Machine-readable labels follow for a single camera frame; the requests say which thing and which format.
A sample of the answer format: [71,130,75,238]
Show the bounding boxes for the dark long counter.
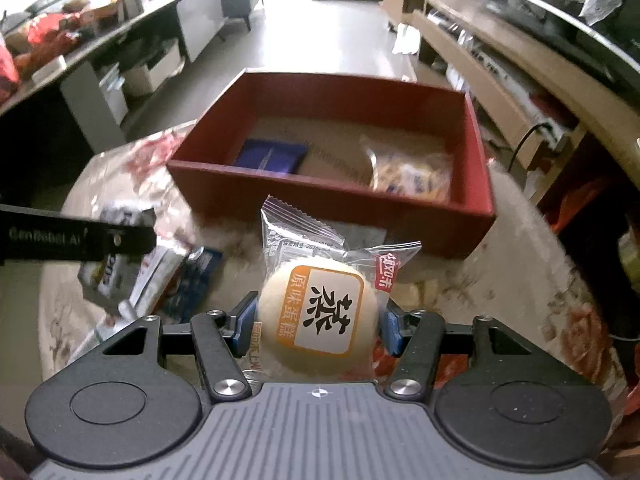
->
[0,0,221,118]

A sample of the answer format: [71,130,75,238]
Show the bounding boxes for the dark blue snack packet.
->
[234,138,307,175]

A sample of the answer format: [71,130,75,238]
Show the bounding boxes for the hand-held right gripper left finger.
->
[102,290,261,403]

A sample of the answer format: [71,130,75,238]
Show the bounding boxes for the pile of colourful goods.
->
[0,0,146,101]

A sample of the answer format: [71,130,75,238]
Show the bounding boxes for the yellow snack packet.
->
[361,135,453,198]

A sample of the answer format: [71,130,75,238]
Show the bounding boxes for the white plastic bag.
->
[392,25,423,56]

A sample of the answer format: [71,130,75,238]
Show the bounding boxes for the black cable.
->
[510,122,551,171]

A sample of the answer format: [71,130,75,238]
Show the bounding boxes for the round steamed cake packet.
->
[260,195,423,378]

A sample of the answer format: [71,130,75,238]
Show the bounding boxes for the white storage box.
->
[122,42,183,93]

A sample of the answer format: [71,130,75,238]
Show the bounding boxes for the blue sausage packet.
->
[162,246,224,323]

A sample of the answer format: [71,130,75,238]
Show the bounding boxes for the white blue-print snack packet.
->
[77,200,156,311]

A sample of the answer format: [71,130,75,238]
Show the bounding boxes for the black television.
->
[465,0,640,96]

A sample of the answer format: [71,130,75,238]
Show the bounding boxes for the snack packets inside box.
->
[382,0,640,211]

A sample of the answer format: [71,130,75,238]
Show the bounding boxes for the floral tablecloth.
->
[37,120,631,461]

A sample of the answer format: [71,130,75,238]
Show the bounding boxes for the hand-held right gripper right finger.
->
[379,300,538,403]

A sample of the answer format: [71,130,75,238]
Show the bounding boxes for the red cardboard box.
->
[166,69,497,261]

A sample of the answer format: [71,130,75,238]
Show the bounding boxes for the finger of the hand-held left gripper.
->
[86,218,157,262]

